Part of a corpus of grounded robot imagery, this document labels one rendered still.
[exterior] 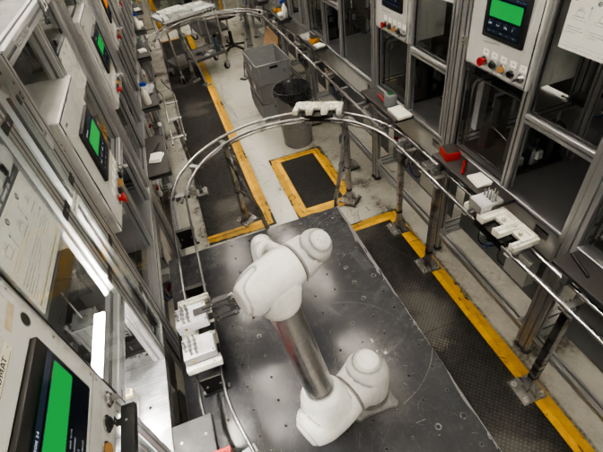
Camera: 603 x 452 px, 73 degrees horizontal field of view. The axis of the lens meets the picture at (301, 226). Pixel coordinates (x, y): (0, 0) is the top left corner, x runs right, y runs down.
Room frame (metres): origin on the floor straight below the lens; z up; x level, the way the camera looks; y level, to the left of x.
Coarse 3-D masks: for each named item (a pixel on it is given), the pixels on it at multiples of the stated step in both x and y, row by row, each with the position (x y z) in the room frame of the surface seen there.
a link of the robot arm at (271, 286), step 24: (264, 264) 0.76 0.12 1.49; (288, 264) 0.76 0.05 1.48; (240, 288) 0.71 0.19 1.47; (264, 288) 0.70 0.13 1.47; (288, 288) 0.71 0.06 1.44; (264, 312) 0.67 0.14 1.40; (288, 312) 0.68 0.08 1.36; (288, 336) 0.67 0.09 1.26; (312, 336) 0.70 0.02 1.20; (312, 360) 0.65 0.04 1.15; (312, 384) 0.62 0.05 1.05; (336, 384) 0.65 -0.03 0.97; (312, 408) 0.58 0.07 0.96; (336, 408) 0.58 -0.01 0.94; (360, 408) 0.60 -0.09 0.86; (312, 432) 0.53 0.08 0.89; (336, 432) 0.53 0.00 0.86
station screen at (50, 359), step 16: (48, 352) 0.44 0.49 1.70; (48, 368) 0.41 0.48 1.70; (64, 368) 0.44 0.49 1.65; (48, 384) 0.39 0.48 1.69; (80, 384) 0.44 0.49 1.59; (48, 400) 0.36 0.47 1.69; (80, 400) 0.41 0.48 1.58; (80, 416) 0.38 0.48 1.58; (80, 432) 0.35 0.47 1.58; (32, 448) 0.27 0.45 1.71; (80, 448) 0.32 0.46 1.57
